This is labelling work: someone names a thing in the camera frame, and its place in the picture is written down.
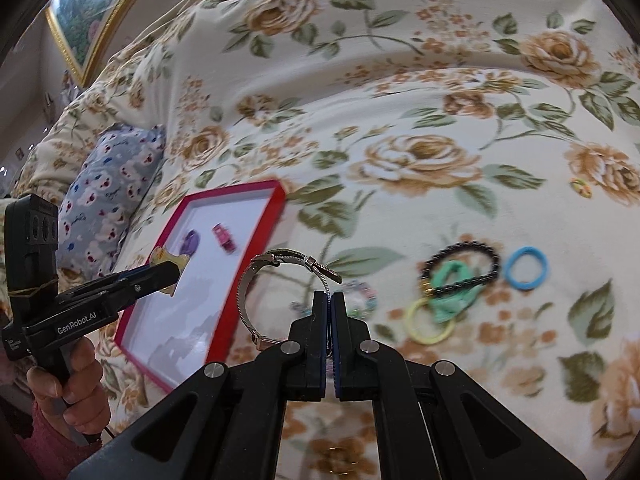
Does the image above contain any person's left hand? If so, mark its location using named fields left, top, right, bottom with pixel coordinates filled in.
left=26, top=339, right=112, bottom=437

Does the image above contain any green scrunchie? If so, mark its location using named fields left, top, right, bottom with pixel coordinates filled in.
left=427, top=260, right=482, bottom=325

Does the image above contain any blue hair tie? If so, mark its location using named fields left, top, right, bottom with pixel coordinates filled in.
left=504, top=246, right=550, bottom=292

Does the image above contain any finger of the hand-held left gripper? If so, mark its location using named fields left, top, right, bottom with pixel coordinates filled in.
left=75, top=262, right=181, bottom=313
left=59, top=264, right=162, bottom=297

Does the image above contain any person's left forearm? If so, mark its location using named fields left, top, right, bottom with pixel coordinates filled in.
left=0, top=400, right=103, bottom=480

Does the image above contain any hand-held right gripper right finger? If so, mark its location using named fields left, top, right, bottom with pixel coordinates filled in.
left=332, top=291, right=587, bottom=480

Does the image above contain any gold framed painting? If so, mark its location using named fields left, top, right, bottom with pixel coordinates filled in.
left=46, top=0, right=167, bottom=89

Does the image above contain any yellow hair tie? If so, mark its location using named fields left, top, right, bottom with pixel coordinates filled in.
left=404, top=297, right=457, bottom=345

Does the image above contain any pink hair clip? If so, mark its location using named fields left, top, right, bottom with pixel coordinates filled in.
left=211, top=224, right=239, bottom=252

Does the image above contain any purple hair tie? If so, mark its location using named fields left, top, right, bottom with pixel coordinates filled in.
left=179, top=230, right=202, bottom=257

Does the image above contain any black bead bracelet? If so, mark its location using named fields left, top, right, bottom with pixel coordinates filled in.
left=420, top=242, right=501, bottom=302

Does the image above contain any silver metal wristwatch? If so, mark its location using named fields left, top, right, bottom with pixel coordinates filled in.
left=235, top=247, right=344, bottom=352

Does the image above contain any yellow hair clip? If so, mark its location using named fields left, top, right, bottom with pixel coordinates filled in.
left=151, top=246, right=194, bottom=297

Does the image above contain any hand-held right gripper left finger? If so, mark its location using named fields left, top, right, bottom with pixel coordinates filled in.
left=65, top=291, right=332, bottom=480

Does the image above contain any blue printed pillow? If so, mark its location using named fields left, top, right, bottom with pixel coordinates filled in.
left=56, top=124, right=167, bottom=282

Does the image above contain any colorful bead bracelet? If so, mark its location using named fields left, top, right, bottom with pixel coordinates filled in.
left=345, top=280, right=377, bottom=319

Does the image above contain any red jewelry tray box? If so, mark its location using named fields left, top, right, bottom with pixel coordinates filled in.
left=114, top=180, right=287, bottom=394

